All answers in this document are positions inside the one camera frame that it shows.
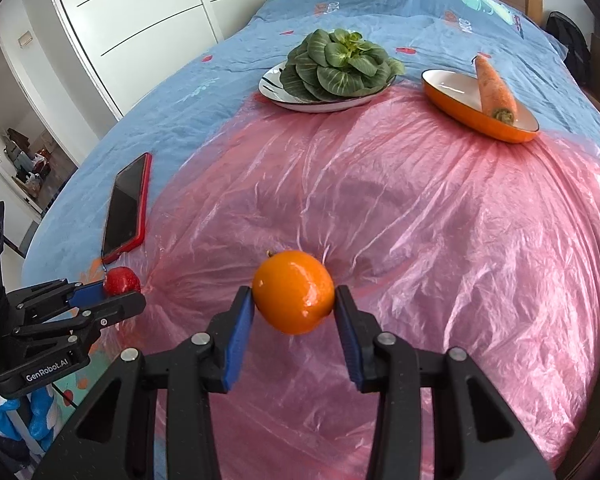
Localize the black backpack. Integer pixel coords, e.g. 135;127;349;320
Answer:
545;10;592;86

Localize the carrot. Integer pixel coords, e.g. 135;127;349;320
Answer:
474;53;518;124

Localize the green bok choy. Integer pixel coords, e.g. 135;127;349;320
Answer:
280;29;406;102

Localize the small red apple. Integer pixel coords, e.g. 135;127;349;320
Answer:
103;266;142;297

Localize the smartphone in red case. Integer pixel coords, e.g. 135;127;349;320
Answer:
101;152;153;265

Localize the orange oval dish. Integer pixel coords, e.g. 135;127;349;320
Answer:
421;69;540;144

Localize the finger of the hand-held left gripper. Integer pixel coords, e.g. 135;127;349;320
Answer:
12;292;147;344
17;279;106;311

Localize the white patterned plate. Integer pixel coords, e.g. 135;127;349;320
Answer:
260;61;398;113

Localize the pink plastic bag sheet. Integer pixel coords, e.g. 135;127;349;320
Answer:
87;85;600;480

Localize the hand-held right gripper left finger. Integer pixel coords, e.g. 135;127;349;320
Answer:
32;285;256;480

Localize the orange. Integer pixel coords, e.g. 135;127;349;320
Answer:
252;250;335;336

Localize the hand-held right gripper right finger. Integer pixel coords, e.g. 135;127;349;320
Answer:
334;285;556;480

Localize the white wardrobe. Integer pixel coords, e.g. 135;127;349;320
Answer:
45;0;291;121

